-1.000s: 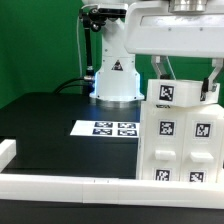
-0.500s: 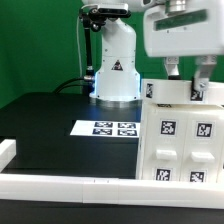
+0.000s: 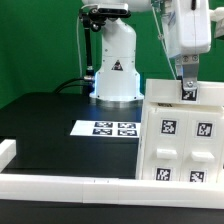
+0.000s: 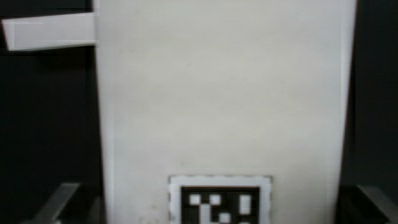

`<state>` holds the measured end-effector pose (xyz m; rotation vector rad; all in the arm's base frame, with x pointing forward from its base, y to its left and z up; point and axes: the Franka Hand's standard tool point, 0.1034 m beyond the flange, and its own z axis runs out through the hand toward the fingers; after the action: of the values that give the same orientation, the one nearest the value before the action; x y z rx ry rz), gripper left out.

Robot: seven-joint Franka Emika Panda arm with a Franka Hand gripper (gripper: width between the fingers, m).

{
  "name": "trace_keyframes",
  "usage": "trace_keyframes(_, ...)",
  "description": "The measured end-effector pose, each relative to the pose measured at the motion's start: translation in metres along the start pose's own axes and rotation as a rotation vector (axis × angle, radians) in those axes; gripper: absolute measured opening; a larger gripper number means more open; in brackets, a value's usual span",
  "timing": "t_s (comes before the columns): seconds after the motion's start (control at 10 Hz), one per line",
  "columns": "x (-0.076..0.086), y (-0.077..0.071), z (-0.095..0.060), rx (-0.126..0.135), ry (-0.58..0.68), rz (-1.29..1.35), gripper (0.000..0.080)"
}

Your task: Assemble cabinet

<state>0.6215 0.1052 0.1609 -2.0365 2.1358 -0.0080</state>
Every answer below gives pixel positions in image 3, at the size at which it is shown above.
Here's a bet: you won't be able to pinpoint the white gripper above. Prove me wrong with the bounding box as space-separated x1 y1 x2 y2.
165 0 211 91

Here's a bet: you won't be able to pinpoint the white cabinet body box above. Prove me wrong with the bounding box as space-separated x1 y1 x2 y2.
136 103 224 183

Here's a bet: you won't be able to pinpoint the white cabinet door panel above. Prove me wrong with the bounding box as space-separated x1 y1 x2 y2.
181 112 224 183

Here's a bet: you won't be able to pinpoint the white cabinet top block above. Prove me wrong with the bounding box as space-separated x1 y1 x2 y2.
145 79 224 106

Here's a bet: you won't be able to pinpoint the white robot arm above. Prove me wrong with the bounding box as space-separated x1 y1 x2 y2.
80 0 211 102

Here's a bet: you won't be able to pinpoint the white U-shaped border fence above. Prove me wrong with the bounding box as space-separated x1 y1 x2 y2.
0 139 224 209

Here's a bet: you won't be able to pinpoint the black cables at base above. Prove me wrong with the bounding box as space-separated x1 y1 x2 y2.
53 75 95 94

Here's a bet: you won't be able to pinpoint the grey overhead camera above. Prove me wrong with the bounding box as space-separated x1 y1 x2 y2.
90 3 130 18

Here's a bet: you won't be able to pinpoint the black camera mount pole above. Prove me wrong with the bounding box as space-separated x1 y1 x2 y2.
79 6 105 76

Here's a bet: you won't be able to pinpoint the white marker base plate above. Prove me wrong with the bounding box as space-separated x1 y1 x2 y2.
70 120 140 138

